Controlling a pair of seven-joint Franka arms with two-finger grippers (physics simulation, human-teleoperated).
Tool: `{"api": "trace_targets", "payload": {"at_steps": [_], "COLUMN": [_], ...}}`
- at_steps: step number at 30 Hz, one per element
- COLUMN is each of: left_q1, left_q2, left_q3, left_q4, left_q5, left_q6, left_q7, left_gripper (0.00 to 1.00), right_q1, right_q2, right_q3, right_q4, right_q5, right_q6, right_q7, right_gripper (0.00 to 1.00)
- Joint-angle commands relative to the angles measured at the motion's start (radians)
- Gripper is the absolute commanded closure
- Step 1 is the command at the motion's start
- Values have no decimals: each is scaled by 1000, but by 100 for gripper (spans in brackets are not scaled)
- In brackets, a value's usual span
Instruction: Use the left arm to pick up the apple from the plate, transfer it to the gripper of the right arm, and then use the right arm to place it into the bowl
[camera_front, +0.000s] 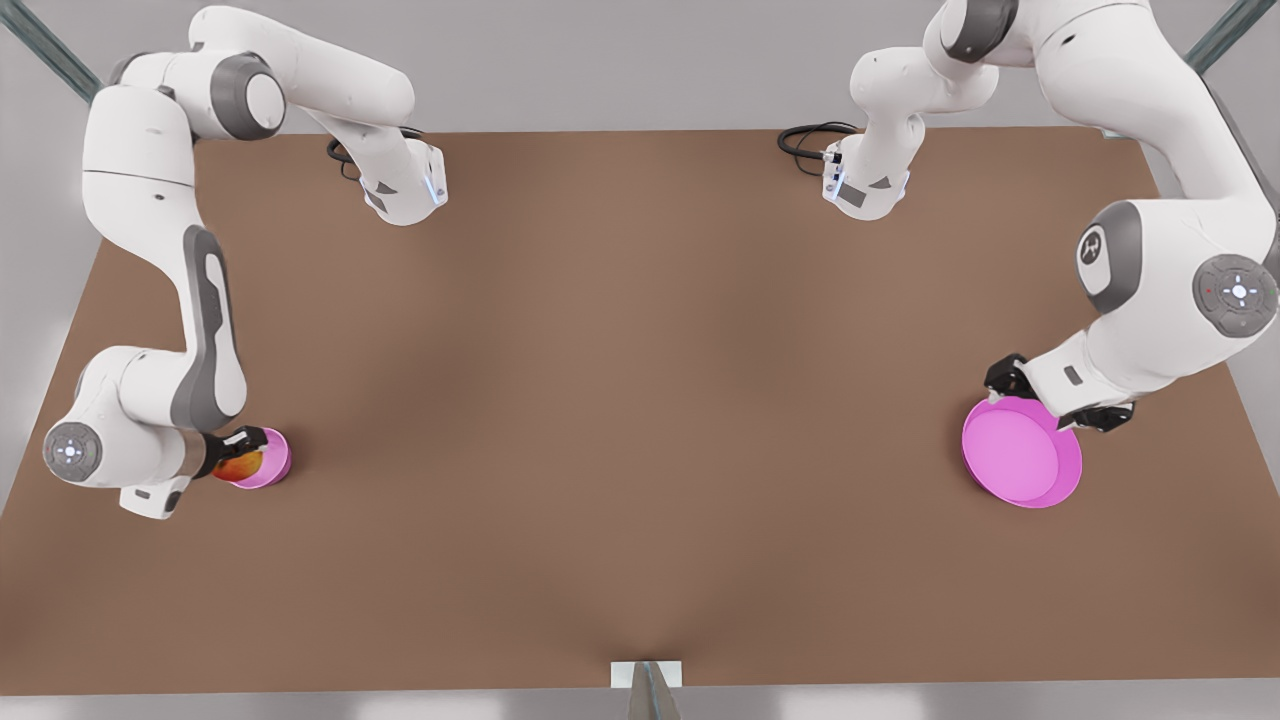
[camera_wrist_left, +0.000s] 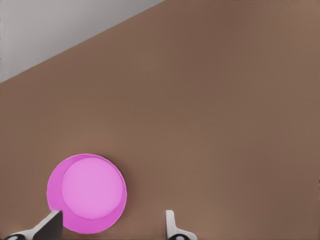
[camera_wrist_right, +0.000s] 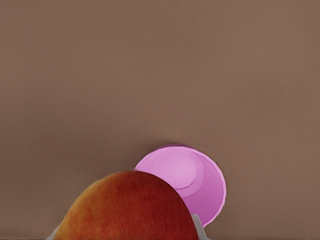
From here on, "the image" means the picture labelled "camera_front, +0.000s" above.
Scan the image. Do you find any small pink bowl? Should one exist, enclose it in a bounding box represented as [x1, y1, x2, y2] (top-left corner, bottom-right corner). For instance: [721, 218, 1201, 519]
[227, 428, 292, 490]

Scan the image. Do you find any pink round plate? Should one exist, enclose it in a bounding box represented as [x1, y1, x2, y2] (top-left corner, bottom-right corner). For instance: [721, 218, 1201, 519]
[962, 396, 1083, 509]

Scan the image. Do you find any black cable loop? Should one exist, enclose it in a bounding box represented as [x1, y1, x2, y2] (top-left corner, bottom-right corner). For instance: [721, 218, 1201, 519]
[778, 122, 863, 179]
[327, 126, 426, 183]

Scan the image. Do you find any silver frame post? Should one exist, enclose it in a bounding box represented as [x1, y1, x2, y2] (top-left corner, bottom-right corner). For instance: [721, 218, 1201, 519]
[1185, 0, 1278, 74]
[628, 662, 682, 720]
[0, 0, 102, 103]

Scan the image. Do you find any white post foot plate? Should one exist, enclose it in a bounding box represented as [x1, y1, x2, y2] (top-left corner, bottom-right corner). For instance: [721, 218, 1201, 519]
[611, 661, 683, 690]

